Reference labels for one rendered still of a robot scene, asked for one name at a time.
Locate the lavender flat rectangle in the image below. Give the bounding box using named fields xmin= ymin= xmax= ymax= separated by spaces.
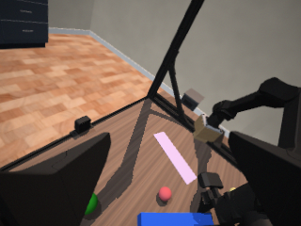
xmin=154 ymin=132 xmax=197 ymax=185

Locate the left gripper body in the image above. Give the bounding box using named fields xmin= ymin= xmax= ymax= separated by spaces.
xmin=198 ymin=171 xmax=244 ymax=226

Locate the red ball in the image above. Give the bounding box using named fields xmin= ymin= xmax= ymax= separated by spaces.
xmin=158 ymin=186 xmax=171 ymax=202

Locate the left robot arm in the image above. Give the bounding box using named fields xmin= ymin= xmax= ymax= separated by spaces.
xmin=206 ymin=77 xmax=301 ymax=226

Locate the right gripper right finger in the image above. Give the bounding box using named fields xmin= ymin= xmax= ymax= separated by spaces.
xmin=228 ymin=131 xmax=301 ymax=226

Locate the green ball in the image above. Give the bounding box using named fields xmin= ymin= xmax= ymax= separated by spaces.
xmin=85 ymin=193 xmax=98 ymax=215

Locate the blue bar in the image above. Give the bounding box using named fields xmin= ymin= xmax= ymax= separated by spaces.
xmin=137 ymin=213 xmax=214 ymax=226

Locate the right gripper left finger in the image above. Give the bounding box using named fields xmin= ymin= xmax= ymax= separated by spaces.
xmin=0 ymin=132 xmax=111 ymax=226

